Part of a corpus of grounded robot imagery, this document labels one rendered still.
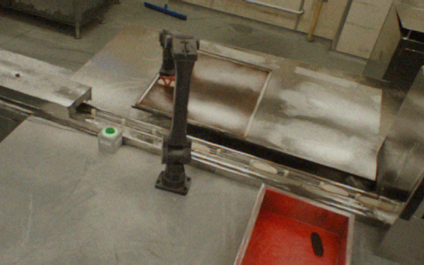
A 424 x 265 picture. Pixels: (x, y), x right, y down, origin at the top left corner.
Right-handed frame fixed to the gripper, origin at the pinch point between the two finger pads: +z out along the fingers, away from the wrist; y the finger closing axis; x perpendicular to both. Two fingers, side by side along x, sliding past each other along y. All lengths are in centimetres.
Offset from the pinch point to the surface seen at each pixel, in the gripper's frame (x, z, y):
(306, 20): 83, 131, -316
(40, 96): -45, -5, 31
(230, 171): 37, 1, 43
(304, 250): 66, 0, 69
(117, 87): -26.1, 10.8, -1.3
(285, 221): 60, 2, 59
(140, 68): -22.5, 14.9, -24.0
